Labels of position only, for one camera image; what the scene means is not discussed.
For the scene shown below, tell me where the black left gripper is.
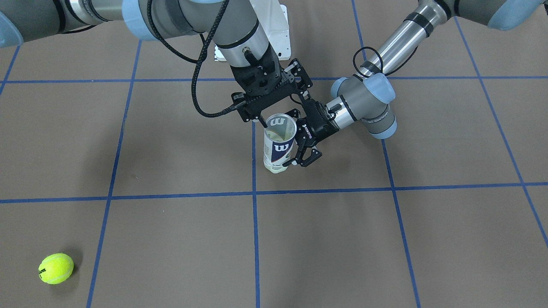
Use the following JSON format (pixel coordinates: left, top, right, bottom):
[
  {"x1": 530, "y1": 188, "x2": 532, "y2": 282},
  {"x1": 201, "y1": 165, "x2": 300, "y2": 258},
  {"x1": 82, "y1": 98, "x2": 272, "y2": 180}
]
[{"x1": 286, "y1": 101, "x2": 340, "y2": 167}]

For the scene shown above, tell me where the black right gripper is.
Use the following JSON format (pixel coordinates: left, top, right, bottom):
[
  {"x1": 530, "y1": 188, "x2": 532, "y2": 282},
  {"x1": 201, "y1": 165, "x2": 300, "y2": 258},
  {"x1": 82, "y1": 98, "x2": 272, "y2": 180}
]
[{"x1": 231, "y1": 46, "x2": 314, "y2": 129}]

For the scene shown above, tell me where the white tennis ball can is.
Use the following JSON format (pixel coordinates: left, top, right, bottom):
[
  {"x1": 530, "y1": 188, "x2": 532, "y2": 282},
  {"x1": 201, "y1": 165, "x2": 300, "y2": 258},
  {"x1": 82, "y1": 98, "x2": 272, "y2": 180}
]
[{"x1": 263, "y1": 113, "x2": 297, "y2": 174}]

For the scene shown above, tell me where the yellow tennis ball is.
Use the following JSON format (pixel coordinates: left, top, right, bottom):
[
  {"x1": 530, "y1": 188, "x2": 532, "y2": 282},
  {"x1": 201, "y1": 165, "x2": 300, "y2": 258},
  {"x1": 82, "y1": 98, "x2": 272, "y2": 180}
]
[
  {"x1": 265, "y1": 130, "x2": 292, "y2": 143},
  {"x1": 39, "y1": 253, "x2": 74, "y2": 284}
]

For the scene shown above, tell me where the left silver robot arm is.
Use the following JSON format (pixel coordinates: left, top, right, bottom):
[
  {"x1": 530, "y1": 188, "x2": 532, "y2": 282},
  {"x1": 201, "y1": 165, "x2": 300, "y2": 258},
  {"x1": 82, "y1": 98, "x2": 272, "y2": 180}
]
[{"x1": 283, "y1": 0, "x2": 547, "y2": 166}]

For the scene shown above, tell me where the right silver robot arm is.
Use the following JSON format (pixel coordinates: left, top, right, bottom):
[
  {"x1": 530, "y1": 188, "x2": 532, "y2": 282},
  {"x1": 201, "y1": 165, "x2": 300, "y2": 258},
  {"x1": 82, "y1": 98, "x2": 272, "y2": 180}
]
[{"x1": 0, "y1": 0, "x2": 313, "y2": 125}]

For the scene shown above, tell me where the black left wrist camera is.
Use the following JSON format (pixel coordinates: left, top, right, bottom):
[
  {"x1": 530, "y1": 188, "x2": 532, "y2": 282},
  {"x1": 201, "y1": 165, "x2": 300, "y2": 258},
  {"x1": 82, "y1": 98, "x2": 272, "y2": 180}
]
[{"x1": 303, "y1": 99, "x2": 329, "y2": 126}]

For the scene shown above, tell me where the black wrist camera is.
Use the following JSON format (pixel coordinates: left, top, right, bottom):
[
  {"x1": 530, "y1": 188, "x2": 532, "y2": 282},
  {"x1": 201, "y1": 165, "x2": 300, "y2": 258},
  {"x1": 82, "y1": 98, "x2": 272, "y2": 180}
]
[
  {"x1": 230, "y1": 70, "x2": 290, "y2": 122},
  {"x1": 303, "y1": 99, "x2": 329, "y2": 126}
]

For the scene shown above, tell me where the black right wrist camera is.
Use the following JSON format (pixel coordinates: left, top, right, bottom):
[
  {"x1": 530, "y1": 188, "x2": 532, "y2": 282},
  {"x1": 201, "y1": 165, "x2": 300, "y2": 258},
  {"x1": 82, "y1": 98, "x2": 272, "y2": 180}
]
[{"x1": 230, "y1": 70, "x2": 290, "y2": 122}]

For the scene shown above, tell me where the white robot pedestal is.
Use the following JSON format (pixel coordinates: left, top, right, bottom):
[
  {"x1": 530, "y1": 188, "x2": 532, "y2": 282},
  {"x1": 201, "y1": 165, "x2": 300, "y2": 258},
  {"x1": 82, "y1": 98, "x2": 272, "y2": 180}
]
[{"x1": 214, "y1": 0, "x2": 292, "y2": 62}]

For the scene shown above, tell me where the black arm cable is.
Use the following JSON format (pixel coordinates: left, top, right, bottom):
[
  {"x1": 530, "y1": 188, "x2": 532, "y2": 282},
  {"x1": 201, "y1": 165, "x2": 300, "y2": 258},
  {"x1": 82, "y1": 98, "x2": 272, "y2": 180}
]
[{"x1": 289, "y1": 45, "x2": 386, "y2": 105}]

